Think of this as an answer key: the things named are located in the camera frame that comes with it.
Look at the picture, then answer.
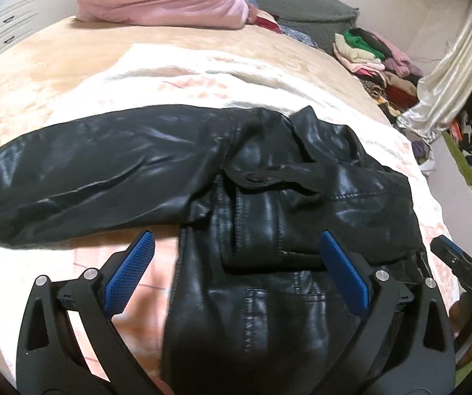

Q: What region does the pile of folded clothes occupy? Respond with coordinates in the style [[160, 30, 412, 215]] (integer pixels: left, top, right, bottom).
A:
[[332, 28, 426, 117]]

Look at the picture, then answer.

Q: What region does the black leather jacket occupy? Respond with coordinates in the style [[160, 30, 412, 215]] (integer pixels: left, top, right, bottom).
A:
[[0, 105, 434, 395]]

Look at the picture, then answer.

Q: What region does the green floor mat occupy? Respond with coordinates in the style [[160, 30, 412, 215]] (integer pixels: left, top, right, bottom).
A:
[[441, 129, 472, 233]]

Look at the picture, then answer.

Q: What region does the dark patterned cloth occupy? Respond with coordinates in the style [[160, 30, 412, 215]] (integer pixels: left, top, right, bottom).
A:
[[279, 25, 319, 51]]

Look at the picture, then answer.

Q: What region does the beige plush blanket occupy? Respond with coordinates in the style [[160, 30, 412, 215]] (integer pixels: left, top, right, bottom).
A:
[[0, 15, 397, 379]]

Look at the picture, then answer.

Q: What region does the white wardrobe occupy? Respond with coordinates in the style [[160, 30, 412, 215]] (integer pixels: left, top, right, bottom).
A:
[[0, 0, 84, 68]]

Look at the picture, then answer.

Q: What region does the purple cloth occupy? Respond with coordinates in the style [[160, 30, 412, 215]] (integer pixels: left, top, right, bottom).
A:
[[410, 140, 431, 162]]

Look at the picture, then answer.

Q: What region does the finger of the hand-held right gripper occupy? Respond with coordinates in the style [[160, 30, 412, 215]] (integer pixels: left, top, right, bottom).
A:
[[430, 234, 467, 273]]

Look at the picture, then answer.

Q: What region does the white floral blanket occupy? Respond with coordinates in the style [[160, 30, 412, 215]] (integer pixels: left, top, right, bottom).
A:
[[0, 43, 454, 393]]

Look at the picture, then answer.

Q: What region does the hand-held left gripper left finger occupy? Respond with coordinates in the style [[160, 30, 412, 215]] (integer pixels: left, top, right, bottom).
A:
[[16, 229, 166, 395]]

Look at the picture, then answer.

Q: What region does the cream satin curtain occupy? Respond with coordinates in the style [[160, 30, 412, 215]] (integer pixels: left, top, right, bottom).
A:
[[396, 0, 472, 132]]

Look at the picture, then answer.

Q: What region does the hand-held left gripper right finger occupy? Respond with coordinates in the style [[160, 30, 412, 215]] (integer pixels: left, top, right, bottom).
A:
[[297, 230, 456, 395]]

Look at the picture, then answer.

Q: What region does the red cloth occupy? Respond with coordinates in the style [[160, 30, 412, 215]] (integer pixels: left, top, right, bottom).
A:
[[252, 10, 283, 34]]

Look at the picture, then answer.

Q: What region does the grey cushion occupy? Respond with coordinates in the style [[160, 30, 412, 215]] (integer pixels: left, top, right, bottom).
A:
[[223, 0, 362, 54]]

